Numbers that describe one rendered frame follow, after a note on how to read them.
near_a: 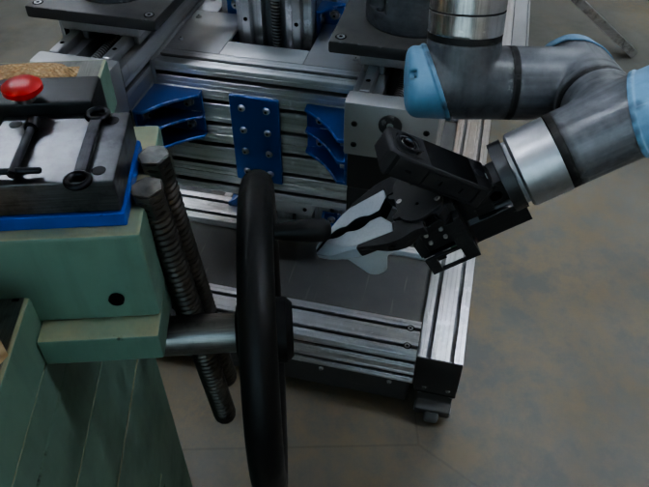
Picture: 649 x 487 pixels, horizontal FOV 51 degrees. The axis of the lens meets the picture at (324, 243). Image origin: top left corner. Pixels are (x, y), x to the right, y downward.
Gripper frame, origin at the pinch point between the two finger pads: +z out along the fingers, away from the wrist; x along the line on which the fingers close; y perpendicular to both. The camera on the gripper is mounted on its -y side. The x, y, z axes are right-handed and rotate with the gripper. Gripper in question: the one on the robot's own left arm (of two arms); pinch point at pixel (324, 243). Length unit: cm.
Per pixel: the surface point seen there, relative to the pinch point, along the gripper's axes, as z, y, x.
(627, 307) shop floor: -29, 110, 55
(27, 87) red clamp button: 8.3, -30.4, -4.6
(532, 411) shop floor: -1, 93, 27
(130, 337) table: 10.9, -13.9, -16.2
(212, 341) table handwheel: 8.5, -6.7, -13.1
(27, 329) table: 16.2, -19.2, -16.4
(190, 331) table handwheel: 9.8, -8.2, -12.5
